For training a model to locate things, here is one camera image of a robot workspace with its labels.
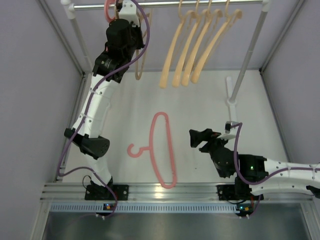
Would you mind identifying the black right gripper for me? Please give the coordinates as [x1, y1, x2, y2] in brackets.
[189, 128, 232, 158]

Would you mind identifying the pink thick hanger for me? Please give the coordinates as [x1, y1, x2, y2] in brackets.
[127, 111, 178, 189]
[103, 0, 118, 23]

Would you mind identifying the beige thick hanger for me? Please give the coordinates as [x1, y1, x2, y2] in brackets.
[135, 8, 153, 80]

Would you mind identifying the cream hanger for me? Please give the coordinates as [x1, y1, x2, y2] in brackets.
[180, 0, 224, 87]
[161, 0, 209, 88]
[189, 1, 243, 84]
[158, 0, 199, 89]

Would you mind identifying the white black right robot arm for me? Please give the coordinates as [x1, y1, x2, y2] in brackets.
[189, 124, 320, 200]

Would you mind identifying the silver horizontal rack bar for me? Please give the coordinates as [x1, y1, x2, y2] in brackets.
[73, 0, 270, 11]

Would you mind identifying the white right rack foot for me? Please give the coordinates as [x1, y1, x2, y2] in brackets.
[225, 76, 240, 122]

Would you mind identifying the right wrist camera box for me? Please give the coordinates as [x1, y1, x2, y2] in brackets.
[217, 121, 242, 141]

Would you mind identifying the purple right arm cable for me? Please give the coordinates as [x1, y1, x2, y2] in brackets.
[226, 121, 320, 218]

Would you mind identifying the aluminium right corner frame post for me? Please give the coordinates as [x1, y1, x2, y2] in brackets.
[259, 0, 306, 73]

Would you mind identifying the grey slotted cable duct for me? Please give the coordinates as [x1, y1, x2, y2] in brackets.
[50, 202, 240, 214]

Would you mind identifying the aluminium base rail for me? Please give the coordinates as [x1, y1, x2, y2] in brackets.
[39, 181, 313, 204]

